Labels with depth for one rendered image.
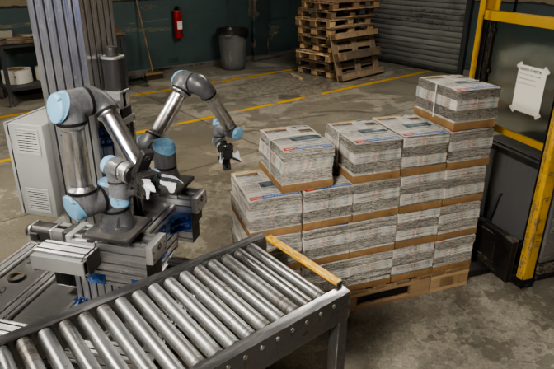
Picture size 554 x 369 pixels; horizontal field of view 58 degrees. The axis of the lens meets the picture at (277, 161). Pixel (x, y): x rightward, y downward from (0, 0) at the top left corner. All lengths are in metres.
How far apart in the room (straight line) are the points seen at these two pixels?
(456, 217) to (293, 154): 1.17
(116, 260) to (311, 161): 1.03
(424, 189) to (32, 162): 2.04
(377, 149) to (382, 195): 0.28
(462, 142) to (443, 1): 7.10
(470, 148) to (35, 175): 2.27
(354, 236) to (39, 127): 1.68
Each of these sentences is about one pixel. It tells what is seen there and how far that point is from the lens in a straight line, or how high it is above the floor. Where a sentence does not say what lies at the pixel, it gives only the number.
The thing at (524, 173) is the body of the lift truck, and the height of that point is 0.68.
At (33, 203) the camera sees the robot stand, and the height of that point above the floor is 0.83.
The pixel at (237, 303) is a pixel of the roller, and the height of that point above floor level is 0.80.
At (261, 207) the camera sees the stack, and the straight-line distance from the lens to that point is 2.48.
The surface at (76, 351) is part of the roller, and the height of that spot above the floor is 0.79.
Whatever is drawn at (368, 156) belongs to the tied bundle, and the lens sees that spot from 2.63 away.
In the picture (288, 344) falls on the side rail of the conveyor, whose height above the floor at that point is 0.72.
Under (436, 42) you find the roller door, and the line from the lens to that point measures 10.00.
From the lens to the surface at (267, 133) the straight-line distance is 2.67.
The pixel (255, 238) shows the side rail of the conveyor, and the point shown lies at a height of 0.80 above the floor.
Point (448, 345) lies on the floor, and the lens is 3.00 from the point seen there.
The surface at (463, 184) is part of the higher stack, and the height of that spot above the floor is 0.72.
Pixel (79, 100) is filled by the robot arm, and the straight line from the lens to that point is 2.03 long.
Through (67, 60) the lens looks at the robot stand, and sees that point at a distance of 2.34.
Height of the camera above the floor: 1.92
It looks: 22 degrees down
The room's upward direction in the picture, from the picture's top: straight up
